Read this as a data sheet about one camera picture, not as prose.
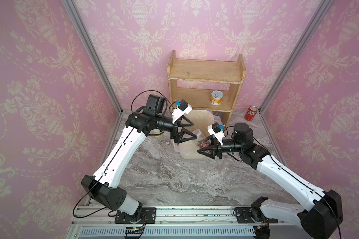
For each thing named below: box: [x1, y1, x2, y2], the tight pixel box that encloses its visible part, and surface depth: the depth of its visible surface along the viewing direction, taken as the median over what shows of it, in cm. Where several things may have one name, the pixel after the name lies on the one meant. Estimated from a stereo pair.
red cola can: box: [244, 105, 258, 122], surface depth 111 cm
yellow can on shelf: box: [210, 90, 224, 107], surface depth 94 cm
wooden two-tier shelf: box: [167, 50, 247, 126], surface depth 85 cm
